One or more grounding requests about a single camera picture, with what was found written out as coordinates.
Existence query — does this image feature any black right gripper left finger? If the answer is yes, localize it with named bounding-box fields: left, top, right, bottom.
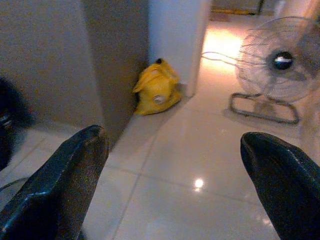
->
left=0, top=124, right=110, bottom=240

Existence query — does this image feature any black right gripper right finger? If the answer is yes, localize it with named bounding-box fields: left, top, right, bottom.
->
left=239, top=131, right=320, bottom=240

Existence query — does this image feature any black mesh waste bin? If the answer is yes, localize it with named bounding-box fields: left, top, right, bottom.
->
left=0, top=76, right=36, bottom=171

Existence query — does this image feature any tall wooden wardrobe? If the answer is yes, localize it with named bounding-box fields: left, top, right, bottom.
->
left=0, top=0, right=151, bottom=148

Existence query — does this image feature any metal floor fan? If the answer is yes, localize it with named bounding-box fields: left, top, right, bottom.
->
left=228, top=16, right=320, bottom=125

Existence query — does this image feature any yellow plush toy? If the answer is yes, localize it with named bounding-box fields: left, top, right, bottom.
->
left=132, top=57, right=182, bottom=117

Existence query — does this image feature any white fan cable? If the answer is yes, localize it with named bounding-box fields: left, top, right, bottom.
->
left=201, top=51, right=241, bottom=67

